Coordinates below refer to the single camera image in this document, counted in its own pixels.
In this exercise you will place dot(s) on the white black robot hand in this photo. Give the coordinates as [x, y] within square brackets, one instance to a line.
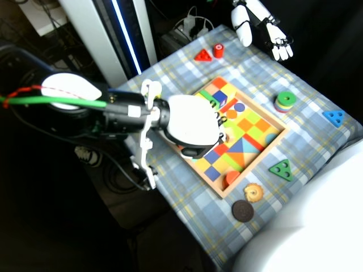
[244, 25]
[193, 122]

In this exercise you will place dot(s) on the green triangle with three holes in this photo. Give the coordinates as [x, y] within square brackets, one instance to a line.
[282, 171]

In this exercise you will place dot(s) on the red half-cylinder block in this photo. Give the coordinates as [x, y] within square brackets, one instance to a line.
[232, 178]

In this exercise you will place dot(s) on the dark brown round cookie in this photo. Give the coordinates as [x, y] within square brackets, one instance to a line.
[242, 210]

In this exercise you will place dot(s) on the blue triangle with three holes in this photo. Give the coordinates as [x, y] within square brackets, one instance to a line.
[334, 120]

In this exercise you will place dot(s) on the white power strip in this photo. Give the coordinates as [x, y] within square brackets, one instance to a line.
[193, 27]

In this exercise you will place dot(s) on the wooden tray with colourful floor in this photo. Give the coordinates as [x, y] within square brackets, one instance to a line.
[255, 124]

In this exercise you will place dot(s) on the red triangle with three holes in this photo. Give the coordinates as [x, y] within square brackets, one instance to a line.
[202, 56]

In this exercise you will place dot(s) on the white robot body column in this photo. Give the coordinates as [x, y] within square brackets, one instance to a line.
[85, 34]

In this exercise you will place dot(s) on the tan round cookie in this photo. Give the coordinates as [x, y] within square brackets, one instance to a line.
[253, 192]

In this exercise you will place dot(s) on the white black striped item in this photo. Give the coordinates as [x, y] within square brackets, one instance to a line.
[88, 156]

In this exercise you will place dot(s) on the red cylinder with white print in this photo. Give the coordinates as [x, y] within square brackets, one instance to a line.
[218, 52]

